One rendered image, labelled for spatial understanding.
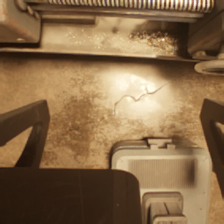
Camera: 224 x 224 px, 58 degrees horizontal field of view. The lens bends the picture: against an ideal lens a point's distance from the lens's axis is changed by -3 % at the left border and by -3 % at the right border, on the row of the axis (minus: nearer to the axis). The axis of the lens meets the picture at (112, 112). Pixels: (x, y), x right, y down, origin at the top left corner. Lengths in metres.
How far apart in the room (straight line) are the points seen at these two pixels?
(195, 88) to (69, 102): 0.79
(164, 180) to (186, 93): 0.54
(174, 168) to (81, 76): 0.76
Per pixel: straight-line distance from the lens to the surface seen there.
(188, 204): 1.23
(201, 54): 0.76
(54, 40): 0.94
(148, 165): 1.09
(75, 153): 1.36
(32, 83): 1.39
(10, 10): 0.62
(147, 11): 0.66
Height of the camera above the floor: 1.28
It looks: 85 degrees down
